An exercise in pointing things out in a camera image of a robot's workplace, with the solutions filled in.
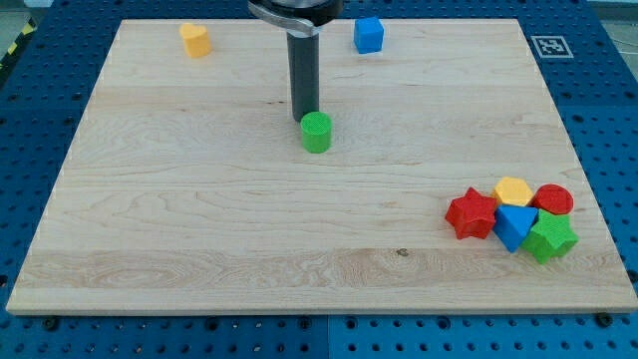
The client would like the green cylinder block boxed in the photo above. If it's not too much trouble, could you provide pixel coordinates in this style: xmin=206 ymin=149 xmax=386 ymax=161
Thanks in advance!
xmin=300 ymin=112 xmax=332 ymax=154

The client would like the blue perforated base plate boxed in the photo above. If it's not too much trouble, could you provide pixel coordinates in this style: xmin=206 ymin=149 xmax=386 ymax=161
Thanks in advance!
xmin=1 ymin=0 xmax=637 ymax=358

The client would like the blue cube block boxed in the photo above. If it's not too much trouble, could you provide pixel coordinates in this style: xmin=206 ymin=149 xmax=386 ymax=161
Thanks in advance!
xmin=353 ymin=17 xmax=385 ymax=54

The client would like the green star block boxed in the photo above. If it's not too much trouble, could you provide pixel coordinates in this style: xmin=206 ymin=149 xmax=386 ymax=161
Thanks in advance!
xmin=520 ymin=209 xmax=579 ymax=264

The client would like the yellow hexagon block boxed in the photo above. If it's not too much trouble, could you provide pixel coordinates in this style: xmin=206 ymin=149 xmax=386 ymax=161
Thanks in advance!
xmin=490 ymin=177 xmax=534 ymax=206

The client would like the red star block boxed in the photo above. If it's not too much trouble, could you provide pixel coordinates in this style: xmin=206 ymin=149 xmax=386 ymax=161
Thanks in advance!
xmin=445 ymin=187 xmax=497 ymax=239

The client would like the black round end effector mount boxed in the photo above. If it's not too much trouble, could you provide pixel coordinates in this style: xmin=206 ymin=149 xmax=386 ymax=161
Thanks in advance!
xmin=247 ymin=0 xmax=344 ymax=37

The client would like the light wooden board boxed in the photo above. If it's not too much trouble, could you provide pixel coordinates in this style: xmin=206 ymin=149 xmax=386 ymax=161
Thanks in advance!
xmin=7 ymin=19 xmax=637 ymax=316

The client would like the blue triangle block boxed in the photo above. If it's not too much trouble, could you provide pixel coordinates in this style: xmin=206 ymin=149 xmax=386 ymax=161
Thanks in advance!
xmin=492 ymin=204 xmax=538 ymax=253

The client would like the red cylinder block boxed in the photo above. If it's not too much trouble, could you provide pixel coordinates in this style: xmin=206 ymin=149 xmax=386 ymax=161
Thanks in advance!
xmin=529 ymin=183 xmax=574 ymax=215

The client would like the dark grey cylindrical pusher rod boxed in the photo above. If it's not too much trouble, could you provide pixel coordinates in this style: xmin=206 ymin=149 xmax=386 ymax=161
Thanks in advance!
xmin=286 ymin=31 xmax=319 ymax=123

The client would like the white fiducial marker tag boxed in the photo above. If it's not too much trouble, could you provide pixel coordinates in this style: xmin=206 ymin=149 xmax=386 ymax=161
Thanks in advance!
xmin=531 ymin=35 xmax=573 ymax=59

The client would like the yellow black hazard tape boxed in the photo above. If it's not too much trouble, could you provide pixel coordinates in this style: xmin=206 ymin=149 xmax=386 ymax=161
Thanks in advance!
xmin=1 ymin=17 xmax=37 ymax=71

